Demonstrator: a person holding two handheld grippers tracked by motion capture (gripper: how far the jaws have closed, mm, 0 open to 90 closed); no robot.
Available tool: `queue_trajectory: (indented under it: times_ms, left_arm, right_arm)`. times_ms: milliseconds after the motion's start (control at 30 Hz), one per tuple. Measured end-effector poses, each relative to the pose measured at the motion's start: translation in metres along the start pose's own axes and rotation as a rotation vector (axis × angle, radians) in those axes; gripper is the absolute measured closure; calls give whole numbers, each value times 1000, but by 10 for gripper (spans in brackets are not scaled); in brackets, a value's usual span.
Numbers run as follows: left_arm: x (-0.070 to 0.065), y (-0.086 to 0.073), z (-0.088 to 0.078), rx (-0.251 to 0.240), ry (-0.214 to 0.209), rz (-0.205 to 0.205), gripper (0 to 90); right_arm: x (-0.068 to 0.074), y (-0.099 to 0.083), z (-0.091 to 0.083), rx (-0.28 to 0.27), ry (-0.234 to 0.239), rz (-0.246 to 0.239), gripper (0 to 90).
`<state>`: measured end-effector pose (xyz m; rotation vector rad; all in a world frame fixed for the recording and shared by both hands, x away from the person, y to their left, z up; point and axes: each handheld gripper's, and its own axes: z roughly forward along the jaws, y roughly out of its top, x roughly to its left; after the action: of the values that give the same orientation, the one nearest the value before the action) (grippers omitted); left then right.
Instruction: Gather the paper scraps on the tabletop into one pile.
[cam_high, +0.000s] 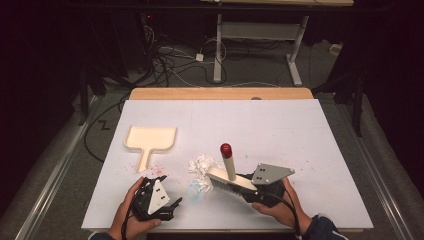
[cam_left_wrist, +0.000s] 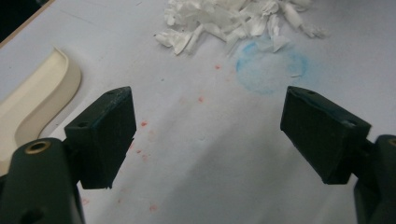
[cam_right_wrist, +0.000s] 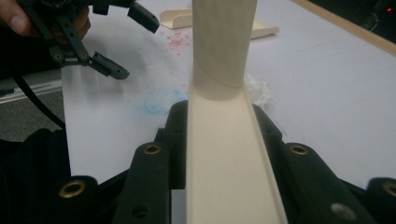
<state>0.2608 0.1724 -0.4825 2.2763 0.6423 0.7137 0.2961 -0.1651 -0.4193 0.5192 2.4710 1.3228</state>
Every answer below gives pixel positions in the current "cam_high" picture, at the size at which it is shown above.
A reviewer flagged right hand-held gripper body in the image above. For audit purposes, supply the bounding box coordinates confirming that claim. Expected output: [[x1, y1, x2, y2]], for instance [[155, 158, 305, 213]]
[[242, 162, 296, 209]]

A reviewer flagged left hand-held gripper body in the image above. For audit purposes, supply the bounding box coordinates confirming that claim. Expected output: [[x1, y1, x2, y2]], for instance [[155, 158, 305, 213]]
[[131, 176, 178, 222]]

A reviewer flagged cream brush with red tip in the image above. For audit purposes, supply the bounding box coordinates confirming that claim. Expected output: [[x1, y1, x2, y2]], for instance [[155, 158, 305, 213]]
[[204, 142, 259, 199]]

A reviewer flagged pile of white paper scraps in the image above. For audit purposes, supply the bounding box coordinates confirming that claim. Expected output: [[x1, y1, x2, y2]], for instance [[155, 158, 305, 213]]
[[187, 153, 217, 197]]

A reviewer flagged cream plastic dustpan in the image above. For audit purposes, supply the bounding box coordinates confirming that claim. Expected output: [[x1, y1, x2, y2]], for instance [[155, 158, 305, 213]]
[[123, 125, 178, 174]]

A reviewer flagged person's left hand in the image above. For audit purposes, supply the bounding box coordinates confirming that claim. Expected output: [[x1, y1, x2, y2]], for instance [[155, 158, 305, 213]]
[[107, 176, 163, 240]]

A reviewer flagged person's right hand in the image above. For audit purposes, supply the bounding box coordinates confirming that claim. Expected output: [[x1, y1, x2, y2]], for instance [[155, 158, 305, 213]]
[[251, 177, 313, 231]]

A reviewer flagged white table mat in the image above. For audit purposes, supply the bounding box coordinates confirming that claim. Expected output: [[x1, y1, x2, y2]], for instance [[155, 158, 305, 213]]
[[81, 98, 375, 232]]

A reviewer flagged black stand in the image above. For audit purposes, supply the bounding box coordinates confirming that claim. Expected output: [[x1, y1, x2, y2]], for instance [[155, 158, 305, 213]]
[[77, 68, 92, 127], [352, 74, 365, 138]]

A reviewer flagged small white box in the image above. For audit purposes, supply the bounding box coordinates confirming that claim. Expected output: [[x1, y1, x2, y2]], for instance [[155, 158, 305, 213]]
[[329, 42, 343, 57]]

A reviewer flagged left hand-held gripper cable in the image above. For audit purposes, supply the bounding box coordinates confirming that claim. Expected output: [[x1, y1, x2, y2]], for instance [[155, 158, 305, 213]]
[[120, 189, 142, 240]]

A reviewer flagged hand-held gripper cable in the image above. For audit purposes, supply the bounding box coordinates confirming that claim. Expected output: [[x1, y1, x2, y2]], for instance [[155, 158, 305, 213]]
[[262, 190, 303, 240], [120, 189, 142, 240]]

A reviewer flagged right hand-held gripper cable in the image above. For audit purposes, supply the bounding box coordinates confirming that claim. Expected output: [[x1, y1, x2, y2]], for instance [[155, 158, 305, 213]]
[[262, 190, 303, 240]]

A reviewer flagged aluminium rail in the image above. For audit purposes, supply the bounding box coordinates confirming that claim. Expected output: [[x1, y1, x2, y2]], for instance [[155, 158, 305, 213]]
[[13, 95, 103, 240], [344, 106, 416, 240]]

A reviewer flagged bundle of floor cables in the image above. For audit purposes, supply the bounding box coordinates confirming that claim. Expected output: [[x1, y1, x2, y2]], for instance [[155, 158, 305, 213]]
[[83, 19, 281, 164]]

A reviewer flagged white metal desk frame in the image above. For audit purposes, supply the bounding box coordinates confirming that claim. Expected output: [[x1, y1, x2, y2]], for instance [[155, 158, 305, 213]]
[[212, 12, 310, 88]]

